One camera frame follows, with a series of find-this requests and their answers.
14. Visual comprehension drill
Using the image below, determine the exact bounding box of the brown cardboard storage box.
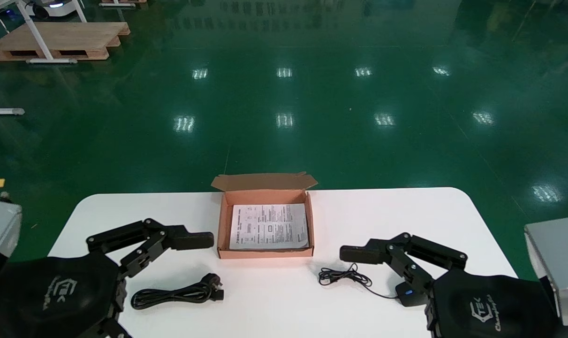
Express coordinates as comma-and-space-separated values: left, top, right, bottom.
211, 172, 318, 260

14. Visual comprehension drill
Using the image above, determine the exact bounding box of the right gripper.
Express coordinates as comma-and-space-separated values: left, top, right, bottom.
426, 269, 566, 338

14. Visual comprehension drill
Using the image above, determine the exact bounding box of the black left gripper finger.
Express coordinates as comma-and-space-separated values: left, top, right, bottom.
86, 218, 215, 279

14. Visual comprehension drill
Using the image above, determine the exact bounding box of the wooden pallet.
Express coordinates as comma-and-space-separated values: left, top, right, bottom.
0, 21, 130, 61
98, 0, 148, 8

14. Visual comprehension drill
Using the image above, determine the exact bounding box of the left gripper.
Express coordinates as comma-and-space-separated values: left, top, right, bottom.
0, 253, 133, 338

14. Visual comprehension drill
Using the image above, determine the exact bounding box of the white metal table foot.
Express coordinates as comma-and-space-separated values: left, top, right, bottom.
0, 99, 25, 116

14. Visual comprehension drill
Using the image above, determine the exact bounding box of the black wired computer mouse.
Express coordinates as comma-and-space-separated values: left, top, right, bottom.
318, 263, 430, 308

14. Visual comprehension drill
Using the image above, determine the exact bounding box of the white printed manual sheet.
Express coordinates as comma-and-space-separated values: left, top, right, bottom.
229, 203, 310, 250

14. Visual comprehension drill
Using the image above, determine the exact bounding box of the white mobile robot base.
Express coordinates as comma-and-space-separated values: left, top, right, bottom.
23, 0, 76, 18

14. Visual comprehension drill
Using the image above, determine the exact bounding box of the black power cord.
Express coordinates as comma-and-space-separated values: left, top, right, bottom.
131, 273, 225, 310

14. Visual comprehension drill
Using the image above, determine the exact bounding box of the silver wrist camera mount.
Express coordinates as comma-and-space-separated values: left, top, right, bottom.
0, 200, 23, 282
524, 217, 568, 327

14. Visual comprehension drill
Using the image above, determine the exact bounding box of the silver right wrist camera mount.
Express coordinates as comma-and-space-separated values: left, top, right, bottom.
524, 217, 568, 327

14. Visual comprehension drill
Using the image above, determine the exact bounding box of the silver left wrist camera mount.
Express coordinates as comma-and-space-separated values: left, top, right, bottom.
0, 200, 23, 282

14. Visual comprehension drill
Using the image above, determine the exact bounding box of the white metal table frame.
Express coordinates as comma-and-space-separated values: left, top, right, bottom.
0, 0, 88, 64

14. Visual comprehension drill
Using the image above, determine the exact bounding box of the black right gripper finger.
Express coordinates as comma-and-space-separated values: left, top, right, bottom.
339, 232, 469, 295

